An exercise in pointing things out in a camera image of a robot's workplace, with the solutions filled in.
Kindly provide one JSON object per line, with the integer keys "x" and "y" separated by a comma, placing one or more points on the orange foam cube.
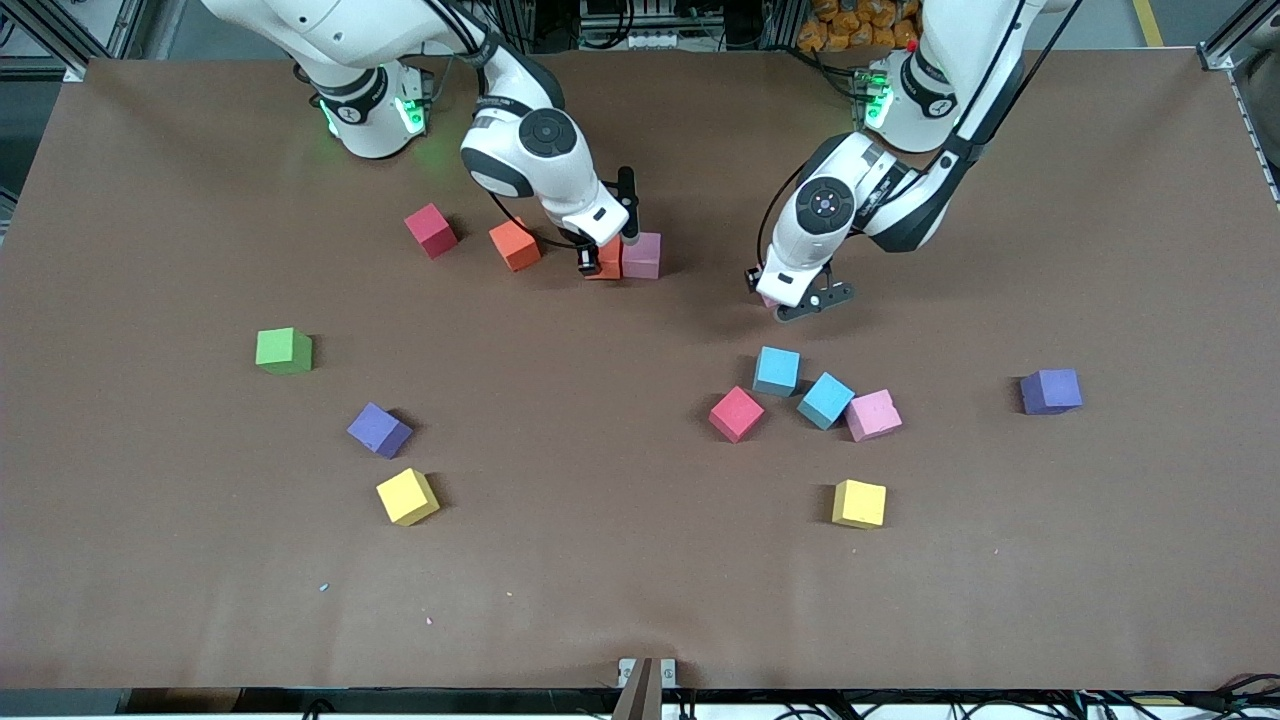
{"x": 515, "y": 243}
{"x": 610, "y": 265}

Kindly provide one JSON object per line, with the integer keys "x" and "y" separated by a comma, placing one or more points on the light pink foam cube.
{"x": 771, "y": 301}
{"x": 873, "y": 415}

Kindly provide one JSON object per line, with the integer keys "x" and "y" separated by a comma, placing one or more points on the dusty pink foam cube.
{"x": 642, "y": 258}

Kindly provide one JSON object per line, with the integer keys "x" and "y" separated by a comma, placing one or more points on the blue foam cube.
{"x": 776, "y": 371}
{"x": 825, "y": 400}

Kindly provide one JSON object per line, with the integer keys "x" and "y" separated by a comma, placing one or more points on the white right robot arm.
{"x": 530, "y": 150}

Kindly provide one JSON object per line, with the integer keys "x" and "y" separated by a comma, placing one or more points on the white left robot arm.
{"x": 830, "y": 205}

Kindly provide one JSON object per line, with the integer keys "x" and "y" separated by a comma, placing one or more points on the red foam cube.
{"x": 736, "y": 414}
{"x": 430, "y": 230}

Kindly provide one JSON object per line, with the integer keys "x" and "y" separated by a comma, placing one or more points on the white power strip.
{"x": 640, "y": 40}

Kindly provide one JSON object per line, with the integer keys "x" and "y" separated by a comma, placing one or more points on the yellow foam cube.
{"x": 406, "y": 497}
{"x": 860, "y": 504}

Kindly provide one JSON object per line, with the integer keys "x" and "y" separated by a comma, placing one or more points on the purple foam cube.
{"x": 378, "y": 430}
{"x": 1050, "y": 391}

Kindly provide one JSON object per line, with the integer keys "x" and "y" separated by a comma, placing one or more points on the pile of orange objects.
{"x": 860, "y": 25}

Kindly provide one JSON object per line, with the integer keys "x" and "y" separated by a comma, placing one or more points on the brown table cover sheet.
{"x": 640, "y": 560}

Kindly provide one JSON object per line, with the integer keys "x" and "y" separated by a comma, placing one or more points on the green foam cube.
{"x": 283, "y": 352}

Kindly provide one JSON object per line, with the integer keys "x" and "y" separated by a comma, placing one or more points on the metal table edge bracket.
{"x": 627, "y": 668}

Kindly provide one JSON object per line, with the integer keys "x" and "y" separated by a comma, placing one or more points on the brown camera stand pole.
{"x": 640, "y": 700}

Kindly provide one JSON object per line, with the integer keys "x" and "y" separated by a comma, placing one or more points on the aluminium frame corner profile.
{"x": 1222, "y": 55}
{"x": 75, "y": 70}

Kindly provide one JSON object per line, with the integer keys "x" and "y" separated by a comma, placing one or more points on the aluminium side rail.
{"x": 1256, "y": 130}

